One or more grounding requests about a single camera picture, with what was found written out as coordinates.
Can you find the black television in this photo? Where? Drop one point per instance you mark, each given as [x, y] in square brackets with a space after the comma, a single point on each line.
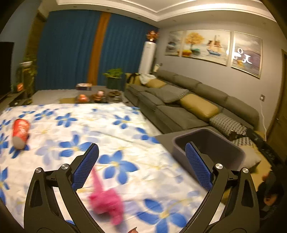
[6, 51]

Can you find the tv cabinet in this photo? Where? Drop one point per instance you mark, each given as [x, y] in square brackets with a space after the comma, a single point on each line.
[13, 99]

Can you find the white standing air conditioner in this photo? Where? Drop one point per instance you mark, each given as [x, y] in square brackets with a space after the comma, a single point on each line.
[147, 57]

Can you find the mustard cushion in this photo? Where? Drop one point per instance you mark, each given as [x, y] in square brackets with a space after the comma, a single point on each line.
[198, 106]
[155, 83]

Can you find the green potted plant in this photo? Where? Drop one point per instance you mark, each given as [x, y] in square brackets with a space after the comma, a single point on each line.
[114, 78]

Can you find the sailboat tree painting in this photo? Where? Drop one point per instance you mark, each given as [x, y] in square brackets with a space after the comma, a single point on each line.
[207, 45]

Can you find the orange curtain strip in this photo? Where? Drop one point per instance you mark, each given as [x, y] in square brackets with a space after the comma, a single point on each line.
[92, 76]

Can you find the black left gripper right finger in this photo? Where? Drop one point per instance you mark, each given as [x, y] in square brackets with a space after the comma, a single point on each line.
[231, 203]

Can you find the grey plastic trash bin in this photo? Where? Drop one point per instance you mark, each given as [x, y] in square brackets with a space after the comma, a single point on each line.
[216, 147]

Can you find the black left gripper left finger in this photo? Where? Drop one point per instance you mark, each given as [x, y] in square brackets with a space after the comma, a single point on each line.
[42, 212]

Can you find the plant on wooden stand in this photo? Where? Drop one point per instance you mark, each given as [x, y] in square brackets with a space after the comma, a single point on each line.
[26, 73]

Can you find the blue floral tablecloth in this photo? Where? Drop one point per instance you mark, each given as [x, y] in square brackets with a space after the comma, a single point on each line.
[158, 195]

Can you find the red flower decoration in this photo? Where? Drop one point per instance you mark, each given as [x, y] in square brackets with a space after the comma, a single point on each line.
[152, 36]

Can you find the dark coffee table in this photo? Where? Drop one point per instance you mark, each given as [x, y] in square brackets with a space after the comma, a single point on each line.
[61, 96]

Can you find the grey cushion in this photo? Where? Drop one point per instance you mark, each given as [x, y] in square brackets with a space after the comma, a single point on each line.
[165, 96]

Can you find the left landscape painting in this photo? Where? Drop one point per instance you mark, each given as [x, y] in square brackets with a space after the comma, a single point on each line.
[174, 43]

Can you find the right framed painting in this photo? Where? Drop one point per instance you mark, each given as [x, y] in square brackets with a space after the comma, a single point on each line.
[247, 51]

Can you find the near mustard cushion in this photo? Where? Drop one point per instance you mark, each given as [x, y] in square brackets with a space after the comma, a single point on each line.
[198, 106]

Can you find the far mustard cushion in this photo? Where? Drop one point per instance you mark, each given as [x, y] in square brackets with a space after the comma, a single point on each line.
[155, 83]

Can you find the blue window curtain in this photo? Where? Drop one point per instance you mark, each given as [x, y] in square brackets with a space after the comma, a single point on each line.
[65, 47]

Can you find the grey sectional sofa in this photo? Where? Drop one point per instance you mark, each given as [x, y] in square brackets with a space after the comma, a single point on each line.
[175, 103]

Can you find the pink mesh bath pouf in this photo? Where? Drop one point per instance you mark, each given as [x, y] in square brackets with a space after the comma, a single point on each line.
[105, 201]

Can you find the black white patterned cushion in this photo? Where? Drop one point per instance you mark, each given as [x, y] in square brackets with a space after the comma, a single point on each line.
[226, 125]

